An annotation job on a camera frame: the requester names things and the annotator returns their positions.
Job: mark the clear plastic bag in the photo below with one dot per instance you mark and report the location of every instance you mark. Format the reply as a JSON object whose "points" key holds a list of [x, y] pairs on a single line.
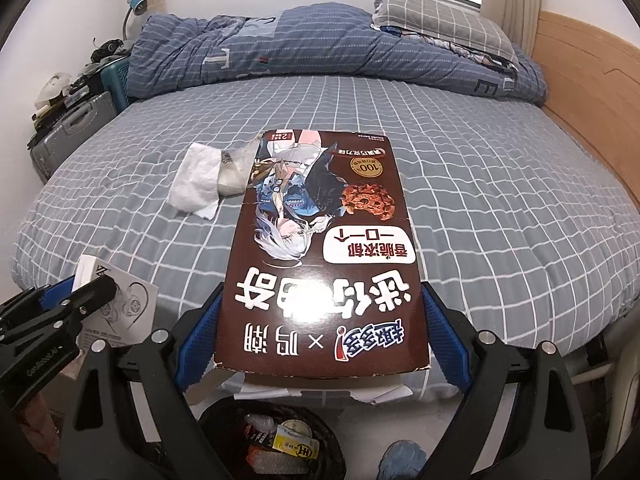
{"points": [[235, 172]]}

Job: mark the dark clutter pile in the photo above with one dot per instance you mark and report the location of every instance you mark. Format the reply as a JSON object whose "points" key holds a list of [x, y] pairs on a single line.
{"points": [[75, 92]]}

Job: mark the brown cookie box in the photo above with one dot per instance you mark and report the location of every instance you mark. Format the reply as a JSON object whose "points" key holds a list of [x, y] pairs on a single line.
{"points": [[325, 260]]}

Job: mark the round foil cup lid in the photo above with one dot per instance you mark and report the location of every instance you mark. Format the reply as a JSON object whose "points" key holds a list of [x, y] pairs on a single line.
{"points": [[295, 427]]}

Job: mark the blue striped duvet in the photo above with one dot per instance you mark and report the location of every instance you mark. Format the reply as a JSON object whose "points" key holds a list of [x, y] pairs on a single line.
{"points": [[325, 45]]}

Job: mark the white metal frame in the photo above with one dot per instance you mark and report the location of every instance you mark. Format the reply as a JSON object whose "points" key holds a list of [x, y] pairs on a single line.
{"points": [[605, 365]]}

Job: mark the grey hard suitcase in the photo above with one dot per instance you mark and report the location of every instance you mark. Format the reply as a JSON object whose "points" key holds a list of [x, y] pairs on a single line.
{"points": [[75, 125]]}

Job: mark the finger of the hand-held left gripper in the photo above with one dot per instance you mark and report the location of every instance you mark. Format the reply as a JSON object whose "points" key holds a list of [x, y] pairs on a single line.
{"points": [[97, 294], [52, 296]]}

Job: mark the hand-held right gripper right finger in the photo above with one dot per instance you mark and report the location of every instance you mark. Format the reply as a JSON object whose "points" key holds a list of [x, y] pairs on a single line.
{"points": [[445, 340]]}

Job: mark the white crumpled tissue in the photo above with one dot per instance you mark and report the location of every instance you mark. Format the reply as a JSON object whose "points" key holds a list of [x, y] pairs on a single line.
{"points": [[195, 185]]}

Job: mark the white earphone box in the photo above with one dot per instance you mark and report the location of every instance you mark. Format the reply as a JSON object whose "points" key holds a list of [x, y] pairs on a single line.
{"points": [[130, 310]]}

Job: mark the black trash bin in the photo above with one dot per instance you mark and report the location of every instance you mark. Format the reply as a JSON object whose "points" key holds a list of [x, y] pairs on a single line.
{"points": [[225, 410]]}

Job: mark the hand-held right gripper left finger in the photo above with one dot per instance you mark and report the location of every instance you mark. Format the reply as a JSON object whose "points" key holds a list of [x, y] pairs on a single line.
{"points": [[200, 340]]}

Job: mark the black headset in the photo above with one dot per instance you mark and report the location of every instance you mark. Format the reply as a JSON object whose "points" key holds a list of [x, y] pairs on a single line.
{"points": [[107, 49]]}

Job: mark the grey checked pillow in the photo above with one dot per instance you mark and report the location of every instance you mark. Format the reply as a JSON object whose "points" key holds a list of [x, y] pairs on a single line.
{"points": [[440, 15]]}

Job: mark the wooden headboard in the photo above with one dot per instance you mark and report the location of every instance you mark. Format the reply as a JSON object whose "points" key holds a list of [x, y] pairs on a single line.
{"points": [[590, 85]]}

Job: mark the white round object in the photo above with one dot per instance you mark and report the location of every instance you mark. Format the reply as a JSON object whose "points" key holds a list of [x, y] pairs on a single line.
{"points": [[54, 85]]}

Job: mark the blue desk lamp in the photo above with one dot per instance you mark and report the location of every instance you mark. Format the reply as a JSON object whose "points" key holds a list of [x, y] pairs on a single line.
{"points": [[136, 6]]}

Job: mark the yellow printed packet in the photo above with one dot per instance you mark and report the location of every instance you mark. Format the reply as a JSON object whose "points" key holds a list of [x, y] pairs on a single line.
{"points": [[295, 447]]}

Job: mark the grey checked bed mattress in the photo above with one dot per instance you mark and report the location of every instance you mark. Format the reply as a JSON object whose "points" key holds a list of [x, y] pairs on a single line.
{"points": [[500, 210]]}

